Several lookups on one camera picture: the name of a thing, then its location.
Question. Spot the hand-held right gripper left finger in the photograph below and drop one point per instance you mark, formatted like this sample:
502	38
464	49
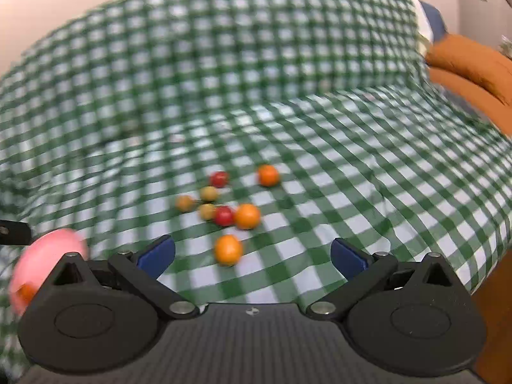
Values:
156	256

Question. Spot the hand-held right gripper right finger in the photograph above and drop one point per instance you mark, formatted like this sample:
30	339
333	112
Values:
348	258

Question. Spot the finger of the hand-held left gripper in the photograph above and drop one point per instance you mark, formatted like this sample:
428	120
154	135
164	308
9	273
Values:
16	232

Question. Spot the pink plate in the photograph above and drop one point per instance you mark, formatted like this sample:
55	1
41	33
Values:
52	244

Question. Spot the yellow longan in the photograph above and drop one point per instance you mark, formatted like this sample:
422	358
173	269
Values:
209	193
206	211
184	203

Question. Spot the tangerine with stem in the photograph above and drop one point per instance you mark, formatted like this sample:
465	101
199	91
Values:
24	294

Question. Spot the orange tangerine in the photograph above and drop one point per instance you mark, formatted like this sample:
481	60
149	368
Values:
247	216
228	250
268	175

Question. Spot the small red tomato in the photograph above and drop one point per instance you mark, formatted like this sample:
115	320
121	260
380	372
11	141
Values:
219	179

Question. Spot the green checked cloth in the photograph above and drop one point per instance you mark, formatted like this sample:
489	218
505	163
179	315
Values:
280	88

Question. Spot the orange pillow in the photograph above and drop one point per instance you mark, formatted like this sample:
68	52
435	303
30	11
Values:
472	58
476	102

